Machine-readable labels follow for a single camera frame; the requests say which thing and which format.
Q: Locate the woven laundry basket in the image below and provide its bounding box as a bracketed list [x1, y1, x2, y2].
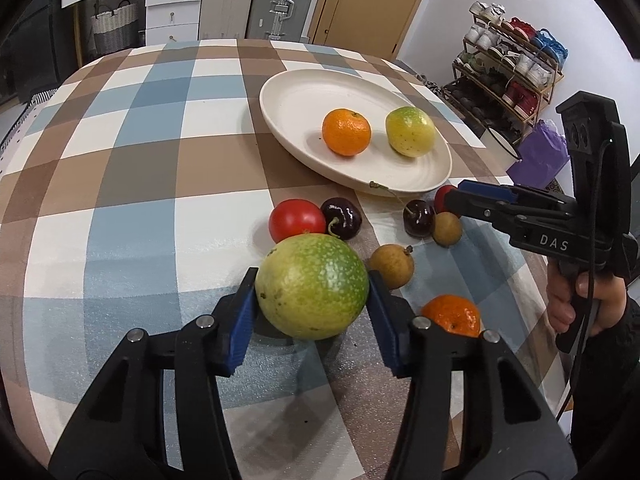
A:
[91, 0, 139, 56]

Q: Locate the small red tomato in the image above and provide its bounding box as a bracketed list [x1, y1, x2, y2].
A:
[268, 198, 326, 243]

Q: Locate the orange mandarin on plate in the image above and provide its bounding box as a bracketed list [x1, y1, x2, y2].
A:
[321, 108, 372, 157]

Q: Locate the yellow passion fruit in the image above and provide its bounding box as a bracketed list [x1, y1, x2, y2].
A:
[385, 106, 437, 158]

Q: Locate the large red tomato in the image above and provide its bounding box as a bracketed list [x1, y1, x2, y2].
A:
[434, 184, 457, 214]

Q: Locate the orange mandarin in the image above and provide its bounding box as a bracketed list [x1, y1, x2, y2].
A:
[321, 108, 372, 157]
[421, 295, 482, 337]

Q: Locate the silver aluminium suitcase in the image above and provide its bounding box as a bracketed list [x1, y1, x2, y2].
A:
[245, 0, 321, 42]

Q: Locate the green passion fruit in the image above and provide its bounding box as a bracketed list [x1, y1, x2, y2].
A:
[255, 233, 369, 340]

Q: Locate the dark cherry left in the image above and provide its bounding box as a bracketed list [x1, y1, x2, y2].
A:
[320, 197, 362, 240]

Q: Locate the brown longan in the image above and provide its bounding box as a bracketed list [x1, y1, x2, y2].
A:
[369, 244, 414, 289]
[432, 211, 462, 247]

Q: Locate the purple gift bag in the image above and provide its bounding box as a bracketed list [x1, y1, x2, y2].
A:
[506, 119, 570, 188]

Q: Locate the right hand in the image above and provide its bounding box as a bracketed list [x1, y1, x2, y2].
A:
[546, 258, 628, 337]

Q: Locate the dark cherry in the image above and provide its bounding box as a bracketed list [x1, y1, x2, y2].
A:
[368, 181, 437, 240]
[320, 197, 362, 240]

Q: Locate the wooden door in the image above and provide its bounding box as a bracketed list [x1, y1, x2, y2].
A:
[309, 0, 422, 60]

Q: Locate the checkered tablecloth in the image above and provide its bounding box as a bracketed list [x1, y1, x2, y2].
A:
[0, 38, 569, 480]

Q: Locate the dark cherry right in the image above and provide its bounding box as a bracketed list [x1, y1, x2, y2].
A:
[368, 181, 437, 240]

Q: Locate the wooden shoe rack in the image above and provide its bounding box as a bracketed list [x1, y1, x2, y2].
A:
[442, 1, 568, 142]

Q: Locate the cream round plate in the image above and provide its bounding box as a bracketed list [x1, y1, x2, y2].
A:
[259, 68, 452, 195]

